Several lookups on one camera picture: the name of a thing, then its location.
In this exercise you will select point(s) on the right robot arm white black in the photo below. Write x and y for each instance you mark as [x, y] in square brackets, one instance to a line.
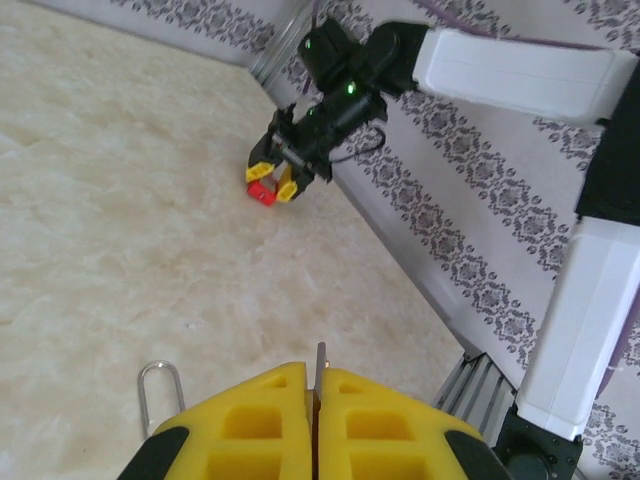
[575, 325]

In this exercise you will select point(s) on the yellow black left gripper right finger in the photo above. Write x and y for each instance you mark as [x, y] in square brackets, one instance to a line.
[380, 430]

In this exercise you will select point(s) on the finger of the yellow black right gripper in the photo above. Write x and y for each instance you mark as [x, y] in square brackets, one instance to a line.
[295, 187]
[260, 167]

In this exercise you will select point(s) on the aluminium frame post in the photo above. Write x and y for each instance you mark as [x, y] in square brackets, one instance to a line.
[275, 50]

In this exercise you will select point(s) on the red padlock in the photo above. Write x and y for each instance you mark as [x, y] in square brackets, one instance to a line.
[143, 400]
[260, 192]

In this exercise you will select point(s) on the ribbed aluminium base rail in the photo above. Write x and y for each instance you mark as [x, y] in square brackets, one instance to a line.
[470, 385]

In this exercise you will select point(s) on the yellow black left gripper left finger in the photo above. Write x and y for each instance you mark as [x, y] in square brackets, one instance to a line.
[250, 430]

